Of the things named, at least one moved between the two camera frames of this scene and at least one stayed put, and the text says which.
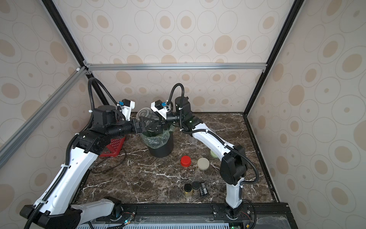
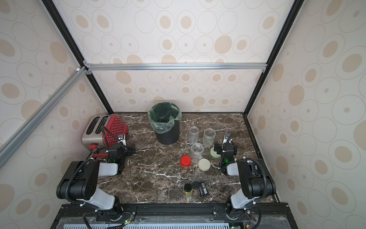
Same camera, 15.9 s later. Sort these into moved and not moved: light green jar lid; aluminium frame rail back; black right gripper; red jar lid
Moved: black right gripper
Not moved: aluminium frame rail back; light green jar lid; red jar lid
